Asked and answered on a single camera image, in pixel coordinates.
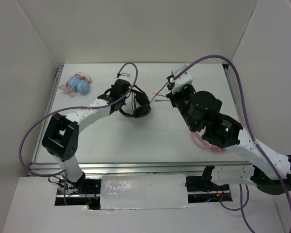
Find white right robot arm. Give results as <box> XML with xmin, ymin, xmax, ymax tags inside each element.
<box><xmin>166</xmin><ymin>84</ymin><xmax>291</xmax><ymax>195</ymax></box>

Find white foil-edged cover board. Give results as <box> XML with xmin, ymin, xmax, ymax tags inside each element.
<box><xmin>100</xmin><ymin>174</ymin><xmax>189</xmax><ymax>210</ymax></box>

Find aluminium front rail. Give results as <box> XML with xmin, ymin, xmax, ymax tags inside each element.
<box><xmin>27</xmin><ymin>162</ymin><xmax>254</xmax><ymax>177</ymax></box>

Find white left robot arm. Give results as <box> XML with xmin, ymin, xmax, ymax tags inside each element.
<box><xmin>42</xmin><ymin>79</ymin><xmax>131</xmax><ymax>194</ymax></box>

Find blue pink headphones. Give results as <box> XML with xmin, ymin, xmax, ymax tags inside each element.
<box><xmin>58</xmin><ymin>72</ymin><xmax>93</xmax><ymax>95</ymax></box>

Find pink coiled cable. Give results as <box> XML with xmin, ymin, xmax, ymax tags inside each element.
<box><xmin>191</xmin><ymin>132</ymin><xmax>227</xmax><ymax>153</ymax></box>

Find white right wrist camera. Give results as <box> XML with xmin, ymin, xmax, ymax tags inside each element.
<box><xmin>167</xmin><ymin>64</ymin><xmax>193</xmax><ymax>94</ymax></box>

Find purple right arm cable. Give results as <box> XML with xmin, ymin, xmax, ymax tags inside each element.
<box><xmin>174</xmin><ymin>55</ymin><xmax>291</xmax><ymax>233</ymax></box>

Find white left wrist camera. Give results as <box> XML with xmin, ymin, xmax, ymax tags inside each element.
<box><xmin>117</xmin><ymin>72</ymin><xmax>130</xmax><ymax>78</ymax></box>

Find black wired headphones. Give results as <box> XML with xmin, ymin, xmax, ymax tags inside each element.
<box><xmin>103</xmin><ymin>81</ymin><xmax>177</xmax><ymax>119</ymax></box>

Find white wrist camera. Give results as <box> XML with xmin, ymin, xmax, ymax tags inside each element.
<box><xmin>117</xmin><ymin>72</ymin><xmax>130</xmax><ymax>78</ymax></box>
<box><xmin>167</xmin><ymin>64</ymin><xmax>193</xmax><ymax>94</ymax></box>

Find aluminium left side rail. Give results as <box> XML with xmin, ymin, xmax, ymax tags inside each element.
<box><xmin>31</xmin><ymin>67</ymin><xmax>64</xmax><ymax>163</ymax></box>

